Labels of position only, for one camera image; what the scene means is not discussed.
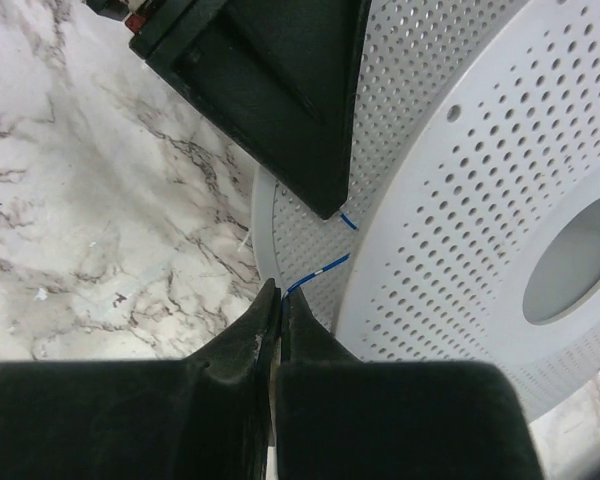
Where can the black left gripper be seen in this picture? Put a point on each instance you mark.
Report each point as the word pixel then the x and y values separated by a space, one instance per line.
pixel 278 77

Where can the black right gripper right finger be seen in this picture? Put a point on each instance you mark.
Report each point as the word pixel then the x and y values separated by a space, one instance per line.
pixel 337 417

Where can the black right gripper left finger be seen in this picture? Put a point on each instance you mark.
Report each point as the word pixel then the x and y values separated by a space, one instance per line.
pixel 205 416

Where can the white perforated cable spool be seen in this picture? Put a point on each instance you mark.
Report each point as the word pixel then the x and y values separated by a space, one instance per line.
pixel 472 226

